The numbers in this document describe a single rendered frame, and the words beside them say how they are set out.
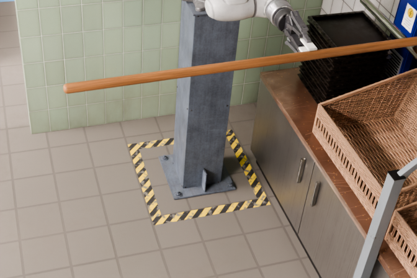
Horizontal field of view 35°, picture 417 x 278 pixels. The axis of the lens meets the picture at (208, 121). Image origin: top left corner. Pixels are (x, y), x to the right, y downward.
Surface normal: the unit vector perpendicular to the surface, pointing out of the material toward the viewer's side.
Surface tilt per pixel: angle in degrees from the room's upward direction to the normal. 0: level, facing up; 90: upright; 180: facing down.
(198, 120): 90
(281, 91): 0
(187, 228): 0
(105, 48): 90
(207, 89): 90
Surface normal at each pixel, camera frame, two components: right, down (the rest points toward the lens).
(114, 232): 0.07, -0.78
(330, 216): -0.95, 0.14
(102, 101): 0.31, 0.62
